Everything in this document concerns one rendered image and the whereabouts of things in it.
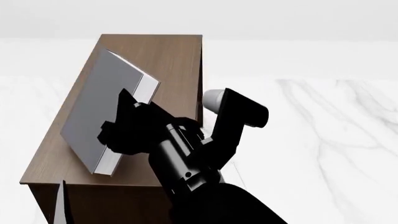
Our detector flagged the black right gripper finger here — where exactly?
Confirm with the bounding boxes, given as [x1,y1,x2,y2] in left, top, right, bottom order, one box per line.
[97,121,117,151]
[116,88,147,111]

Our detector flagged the grey hardcover book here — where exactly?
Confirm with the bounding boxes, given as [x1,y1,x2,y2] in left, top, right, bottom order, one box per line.
[59,48,162,176]

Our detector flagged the brown wooden cabinet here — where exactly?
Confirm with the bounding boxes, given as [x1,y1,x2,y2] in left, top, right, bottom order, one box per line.
[19,34,205,224]

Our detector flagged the thin grey upright book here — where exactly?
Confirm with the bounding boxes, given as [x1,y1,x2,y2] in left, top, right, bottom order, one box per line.
[53,179,75,224]

